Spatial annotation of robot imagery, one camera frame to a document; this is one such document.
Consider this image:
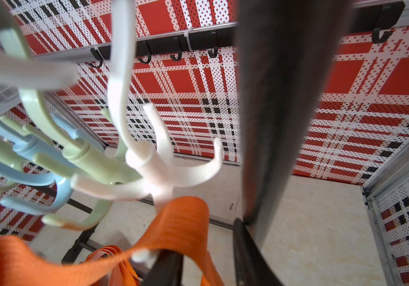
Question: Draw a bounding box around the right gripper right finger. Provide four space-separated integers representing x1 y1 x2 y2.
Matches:
233 218 283 286

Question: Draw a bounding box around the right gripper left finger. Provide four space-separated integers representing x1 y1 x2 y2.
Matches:
141 250 184 286

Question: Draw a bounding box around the white hook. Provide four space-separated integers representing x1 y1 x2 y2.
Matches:
0 51 79 91
71 1 223 209

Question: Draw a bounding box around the black garment rack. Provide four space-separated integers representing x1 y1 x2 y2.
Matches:
59 0 355 265

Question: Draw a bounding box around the white wire mesh basket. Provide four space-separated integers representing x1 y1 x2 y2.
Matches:
0 85 21 116

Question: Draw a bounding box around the black wall hook strip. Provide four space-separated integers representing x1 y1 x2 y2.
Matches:
88 1 406 69

